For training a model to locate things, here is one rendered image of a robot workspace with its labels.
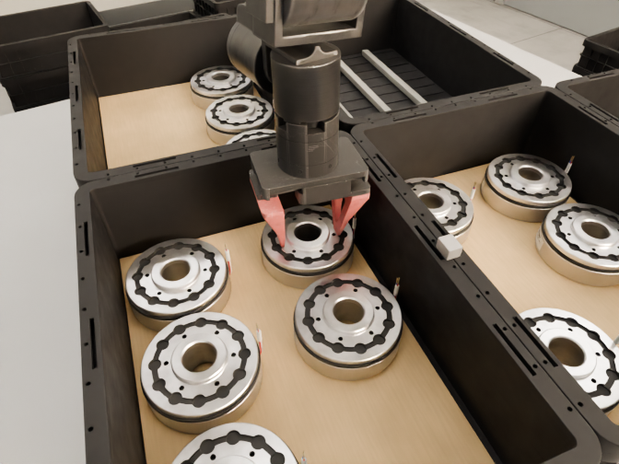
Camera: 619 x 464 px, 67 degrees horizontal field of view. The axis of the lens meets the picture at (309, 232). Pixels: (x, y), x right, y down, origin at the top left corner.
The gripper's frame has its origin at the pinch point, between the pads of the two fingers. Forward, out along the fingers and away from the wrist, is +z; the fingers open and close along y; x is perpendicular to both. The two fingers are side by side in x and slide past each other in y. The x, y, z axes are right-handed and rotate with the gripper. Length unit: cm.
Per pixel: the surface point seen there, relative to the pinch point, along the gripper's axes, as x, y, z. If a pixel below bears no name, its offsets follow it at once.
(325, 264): 4.3, -0.5, 1.0
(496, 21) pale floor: -254, -208, 77
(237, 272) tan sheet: -0.1, 8.4, 4.0
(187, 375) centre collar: 13.2, 14.5, 0.8
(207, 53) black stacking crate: -47.5, 4.7, -2.6
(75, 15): -175, 45, 24
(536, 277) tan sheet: 9.8, -23.1, 4.6
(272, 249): 0.2, 4.3, 1.2
